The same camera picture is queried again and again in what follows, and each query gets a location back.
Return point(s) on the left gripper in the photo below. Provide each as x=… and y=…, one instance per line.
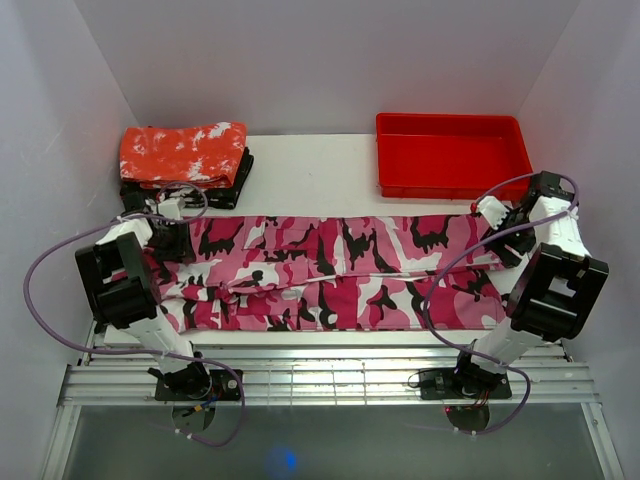
x=181, y=249

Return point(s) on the red plastic tray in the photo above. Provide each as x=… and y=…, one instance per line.
x=447, y=156

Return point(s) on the pink camo trousers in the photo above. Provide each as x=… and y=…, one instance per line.
x=374, y=273

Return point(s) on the aluminium rail frame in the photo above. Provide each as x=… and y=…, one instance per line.
x=313, y=369

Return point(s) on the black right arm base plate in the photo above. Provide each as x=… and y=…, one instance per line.
x=453, y=384

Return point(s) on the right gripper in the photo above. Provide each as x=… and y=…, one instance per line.
x=508, y=258

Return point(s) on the orange white folded trousers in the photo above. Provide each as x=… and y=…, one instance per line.
x=208, y=155

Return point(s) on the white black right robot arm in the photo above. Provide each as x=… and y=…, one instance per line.
x=555, y=292

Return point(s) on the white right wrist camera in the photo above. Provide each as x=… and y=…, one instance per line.
x=494, y=211

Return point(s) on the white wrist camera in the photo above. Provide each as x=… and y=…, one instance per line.
x=494, y=211
x=170, y=208

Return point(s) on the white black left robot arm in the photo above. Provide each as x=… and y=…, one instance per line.
x=123, y=294

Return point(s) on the black camo folded trousers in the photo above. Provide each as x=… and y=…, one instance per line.
x=133, y=195

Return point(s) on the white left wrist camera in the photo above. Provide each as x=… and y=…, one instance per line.
x=170, y=208

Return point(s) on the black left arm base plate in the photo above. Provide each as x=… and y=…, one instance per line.
x=221, y=385

